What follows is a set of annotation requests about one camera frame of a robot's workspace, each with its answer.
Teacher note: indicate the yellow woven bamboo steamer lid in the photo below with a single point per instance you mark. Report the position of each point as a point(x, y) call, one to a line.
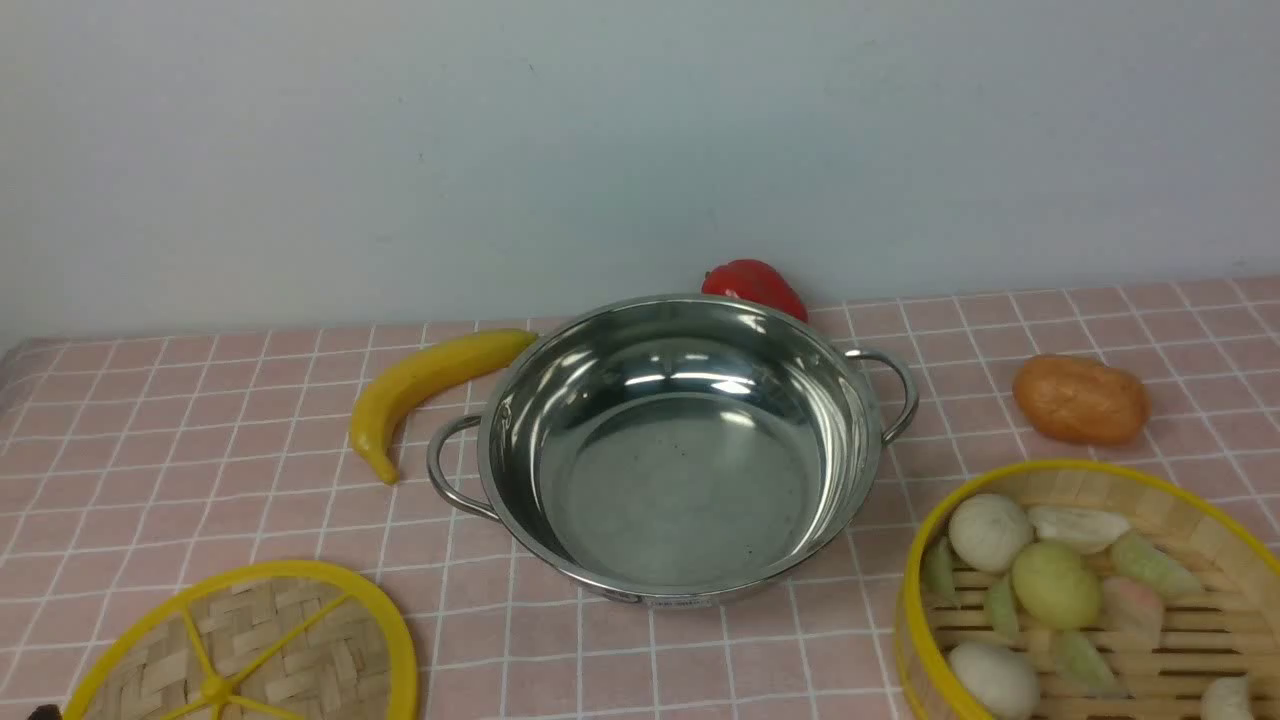
point(288, 639)

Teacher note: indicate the yellow-rimmed bamboo steamer basket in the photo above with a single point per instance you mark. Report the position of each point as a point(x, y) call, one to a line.
point(1228, 629)

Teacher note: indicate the stainless steel pot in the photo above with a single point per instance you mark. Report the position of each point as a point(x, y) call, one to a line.
point(677, 451)

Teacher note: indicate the red bell pepper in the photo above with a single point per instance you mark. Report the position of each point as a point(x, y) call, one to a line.
point(755, 281)

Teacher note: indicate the yellow plastic banana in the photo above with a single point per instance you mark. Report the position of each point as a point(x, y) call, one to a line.
point(392, 396)

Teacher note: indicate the white round bun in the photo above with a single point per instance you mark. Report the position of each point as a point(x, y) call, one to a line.
point(988, 531)
point(1001, 680)

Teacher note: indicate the orange-brown potato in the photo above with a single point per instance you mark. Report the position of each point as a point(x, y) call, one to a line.
point(1081, 401)

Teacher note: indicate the green round bun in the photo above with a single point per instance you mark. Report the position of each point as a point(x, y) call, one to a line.
point(1056, 586)

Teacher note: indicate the white dumpling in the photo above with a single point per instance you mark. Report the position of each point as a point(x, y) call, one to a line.
point(1086, 531)

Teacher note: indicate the white round bun front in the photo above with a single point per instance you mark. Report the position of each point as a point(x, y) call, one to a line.
point(1001, 680)

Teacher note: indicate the pink checked tablecloth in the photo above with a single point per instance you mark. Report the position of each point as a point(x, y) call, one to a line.
point(134, 467)

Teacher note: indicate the green dumpling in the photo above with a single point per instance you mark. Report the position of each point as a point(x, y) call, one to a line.
point(1137, 558)

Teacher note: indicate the pink dumpling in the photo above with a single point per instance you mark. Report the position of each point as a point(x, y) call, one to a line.
point(1134, 610)

